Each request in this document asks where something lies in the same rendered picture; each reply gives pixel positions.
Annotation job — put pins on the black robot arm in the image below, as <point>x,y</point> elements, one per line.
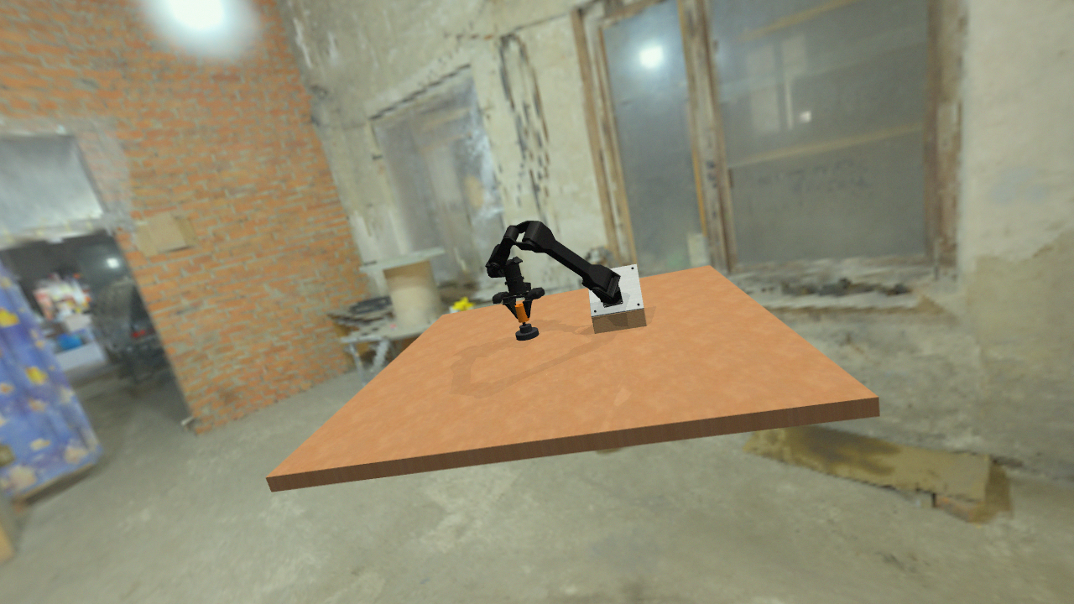
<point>602,281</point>

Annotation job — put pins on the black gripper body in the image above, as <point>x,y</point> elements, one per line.
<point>516,287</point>

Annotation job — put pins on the dark grey round pedestal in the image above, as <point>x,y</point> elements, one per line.
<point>526,332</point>

